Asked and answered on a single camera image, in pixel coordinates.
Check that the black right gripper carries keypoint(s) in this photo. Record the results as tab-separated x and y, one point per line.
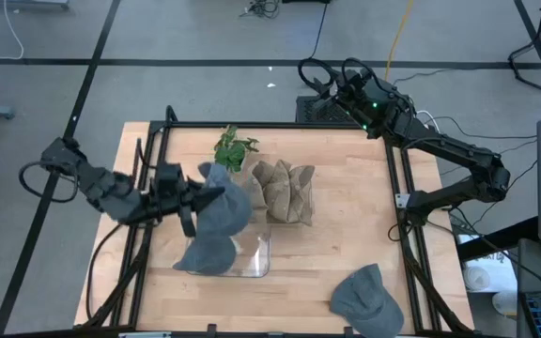
355	91

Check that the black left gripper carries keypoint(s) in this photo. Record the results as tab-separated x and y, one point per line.
169	199

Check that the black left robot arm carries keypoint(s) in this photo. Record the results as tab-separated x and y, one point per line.
111	192

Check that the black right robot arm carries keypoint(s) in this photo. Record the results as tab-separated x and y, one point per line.
463	155

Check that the black computer box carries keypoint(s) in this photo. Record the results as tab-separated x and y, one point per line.
308	112

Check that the clear plastic bin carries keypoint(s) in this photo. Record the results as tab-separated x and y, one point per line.
256	253
258	217

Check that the small green potted plant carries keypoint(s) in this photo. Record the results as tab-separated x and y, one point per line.
230	152

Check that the black table clamp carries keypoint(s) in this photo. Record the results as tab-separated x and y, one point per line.
211	329
348	331

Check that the black desk edge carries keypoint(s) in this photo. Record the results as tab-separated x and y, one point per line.
496	239

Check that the white paper cup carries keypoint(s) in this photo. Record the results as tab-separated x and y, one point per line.
476	278
505	302

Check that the grey metal base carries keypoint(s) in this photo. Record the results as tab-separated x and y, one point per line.
28	4

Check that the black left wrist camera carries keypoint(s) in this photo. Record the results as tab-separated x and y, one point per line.
168	172

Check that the black aluminium table frame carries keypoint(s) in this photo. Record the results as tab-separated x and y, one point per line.
133	317

